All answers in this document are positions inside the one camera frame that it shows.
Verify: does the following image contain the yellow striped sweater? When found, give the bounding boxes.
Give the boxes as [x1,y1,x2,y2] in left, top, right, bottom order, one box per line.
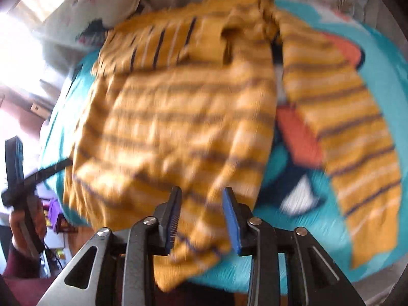
[62,0,403,292]

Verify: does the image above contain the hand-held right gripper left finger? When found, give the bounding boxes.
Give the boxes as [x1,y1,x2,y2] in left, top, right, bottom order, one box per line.
[37,186,183,306]

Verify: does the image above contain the teal printed blanket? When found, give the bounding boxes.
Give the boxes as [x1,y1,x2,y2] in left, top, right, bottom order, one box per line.
[37,0,408,294]

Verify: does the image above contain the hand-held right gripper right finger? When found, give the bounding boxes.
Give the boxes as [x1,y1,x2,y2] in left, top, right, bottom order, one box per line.
[222,187,367,306]

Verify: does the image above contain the person's left forearm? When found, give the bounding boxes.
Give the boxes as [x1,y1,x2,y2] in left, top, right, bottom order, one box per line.
[0,244,61,306]

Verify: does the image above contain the purple object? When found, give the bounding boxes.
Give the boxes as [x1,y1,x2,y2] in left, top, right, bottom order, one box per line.
[48,198,68,234]

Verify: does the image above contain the person's left hand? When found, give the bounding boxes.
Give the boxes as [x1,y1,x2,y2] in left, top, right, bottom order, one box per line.
[9,194,48,259]

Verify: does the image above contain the white printed pillow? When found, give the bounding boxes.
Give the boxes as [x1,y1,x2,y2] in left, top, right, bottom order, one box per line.
[33,0,150,55]

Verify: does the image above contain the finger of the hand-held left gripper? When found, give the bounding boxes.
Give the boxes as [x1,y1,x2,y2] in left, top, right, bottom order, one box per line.
[4,136,25,192]
[24,157,74,187]

